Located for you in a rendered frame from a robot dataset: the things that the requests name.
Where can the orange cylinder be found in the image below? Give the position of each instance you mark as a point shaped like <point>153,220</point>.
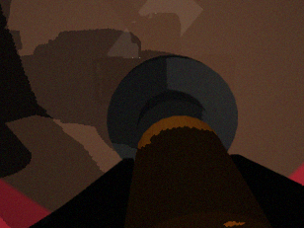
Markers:
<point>184,178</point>

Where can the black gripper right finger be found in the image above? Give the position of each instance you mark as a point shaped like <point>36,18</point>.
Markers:
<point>281,199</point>

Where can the dark grey round pedestal with shaft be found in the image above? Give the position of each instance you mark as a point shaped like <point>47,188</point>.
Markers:
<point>168,86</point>

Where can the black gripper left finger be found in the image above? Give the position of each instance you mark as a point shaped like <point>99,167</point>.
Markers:
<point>101,205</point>

